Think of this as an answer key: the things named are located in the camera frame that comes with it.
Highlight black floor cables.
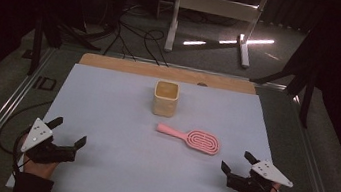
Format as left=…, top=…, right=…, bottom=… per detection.
left=102, top=0, right=178, bottom=68

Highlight person's left hand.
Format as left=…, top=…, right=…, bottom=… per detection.
left=20, top=151, right=61, bottom=182

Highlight pink hairbrush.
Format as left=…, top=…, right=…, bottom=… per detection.
left=153, top=121, right=223, bottom=157

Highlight light blue table mat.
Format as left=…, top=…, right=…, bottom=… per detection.
left=5, top=55, right=304, bottom=192

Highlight white metal stand frame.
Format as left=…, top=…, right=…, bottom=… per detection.
left=149, top=0, right=271, bottom=71

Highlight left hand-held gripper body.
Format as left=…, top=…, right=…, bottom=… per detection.
left=18, top=115, right=82, bottom=169

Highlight beige square cup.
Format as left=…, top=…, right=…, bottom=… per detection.
left=150, top=79, right=181, bottom=119

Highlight black tripod stand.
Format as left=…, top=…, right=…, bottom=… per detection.
left=244, top=17, right=327, bottom=130
left=25, top=5, right=107, bottom=86

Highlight wooden table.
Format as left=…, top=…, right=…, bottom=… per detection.
left=77, top=51, right=259, bottom=96

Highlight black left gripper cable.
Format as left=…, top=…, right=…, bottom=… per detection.
left=0, top=94, right=55, bottom=183

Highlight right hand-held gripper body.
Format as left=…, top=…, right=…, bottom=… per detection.
left=225, top=154, right=297, bottom=192

